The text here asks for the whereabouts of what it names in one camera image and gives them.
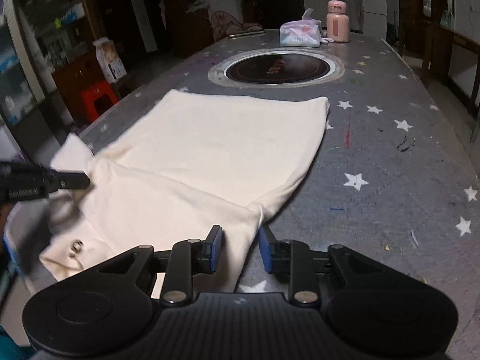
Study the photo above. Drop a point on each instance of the dark wooden cabinet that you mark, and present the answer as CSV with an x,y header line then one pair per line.
x,y
438,18

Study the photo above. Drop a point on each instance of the pink water bottle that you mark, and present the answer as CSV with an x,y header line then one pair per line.
x,y
337,22

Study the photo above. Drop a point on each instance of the pink cushioned chair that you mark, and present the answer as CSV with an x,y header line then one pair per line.
x,y
228,22

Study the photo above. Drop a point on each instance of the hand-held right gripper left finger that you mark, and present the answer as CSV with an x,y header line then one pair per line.
x,y
214,249

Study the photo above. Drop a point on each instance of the glass display cabinet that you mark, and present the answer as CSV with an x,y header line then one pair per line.
x,y
41,33

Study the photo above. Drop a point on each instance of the grey star-printed tablecloth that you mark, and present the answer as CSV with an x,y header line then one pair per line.
x,y
378,195

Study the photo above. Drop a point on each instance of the person's teal clothing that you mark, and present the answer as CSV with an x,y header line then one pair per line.
x,y
13,345

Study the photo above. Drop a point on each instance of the flat dark bar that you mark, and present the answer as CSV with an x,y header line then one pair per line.
x,y
245,33

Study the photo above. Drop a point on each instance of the red plastic stool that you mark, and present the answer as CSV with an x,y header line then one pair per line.
x,y
95,99

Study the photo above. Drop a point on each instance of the white printed paper bag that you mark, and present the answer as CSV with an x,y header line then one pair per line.
x,y
108,58

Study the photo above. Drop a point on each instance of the round black induction hob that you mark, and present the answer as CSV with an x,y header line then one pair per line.
x,y
275,68

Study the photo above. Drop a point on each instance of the cream white garment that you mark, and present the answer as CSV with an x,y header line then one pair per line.
x,y
210,157

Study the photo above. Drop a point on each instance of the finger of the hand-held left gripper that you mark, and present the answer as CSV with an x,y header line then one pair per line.
x,y
73,180

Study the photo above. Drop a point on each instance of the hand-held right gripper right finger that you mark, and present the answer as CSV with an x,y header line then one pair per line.
x,y
265,249

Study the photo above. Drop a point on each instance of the white refrigerator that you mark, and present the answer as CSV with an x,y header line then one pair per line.
x,y
372,3

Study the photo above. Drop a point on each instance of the soft tissue pack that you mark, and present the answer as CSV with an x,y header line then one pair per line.
x,y
300,33

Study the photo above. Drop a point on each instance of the low brown wooden cabinet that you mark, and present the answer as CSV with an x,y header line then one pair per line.
x,y
75,78

